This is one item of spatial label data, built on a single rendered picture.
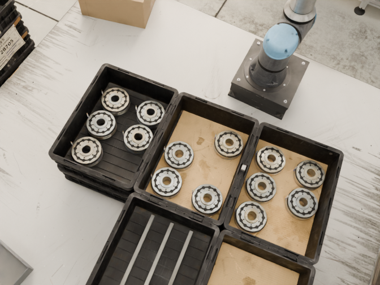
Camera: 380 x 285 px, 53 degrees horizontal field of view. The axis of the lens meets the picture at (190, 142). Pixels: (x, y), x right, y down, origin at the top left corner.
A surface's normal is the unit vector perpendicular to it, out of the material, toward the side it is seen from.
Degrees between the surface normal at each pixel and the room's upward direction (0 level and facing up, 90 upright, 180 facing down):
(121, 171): 0
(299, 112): 0
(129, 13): 90
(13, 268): 0
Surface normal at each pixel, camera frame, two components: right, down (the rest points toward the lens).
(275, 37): -0.01, -0.28
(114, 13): -0.22, 0.88
